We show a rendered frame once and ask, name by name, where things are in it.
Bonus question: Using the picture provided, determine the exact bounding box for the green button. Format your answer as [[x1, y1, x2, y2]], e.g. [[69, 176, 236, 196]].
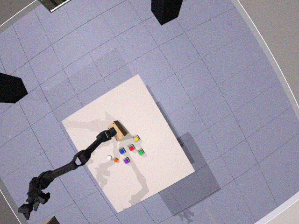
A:
[[137, 148, 144, 155]]

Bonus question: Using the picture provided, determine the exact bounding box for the yellow button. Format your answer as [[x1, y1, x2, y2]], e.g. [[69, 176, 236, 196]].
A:
[[133, 135, 140, 142]]

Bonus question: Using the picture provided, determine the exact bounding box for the purple button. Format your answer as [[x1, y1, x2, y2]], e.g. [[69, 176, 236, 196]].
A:
[[123, 157, 130, 164]]

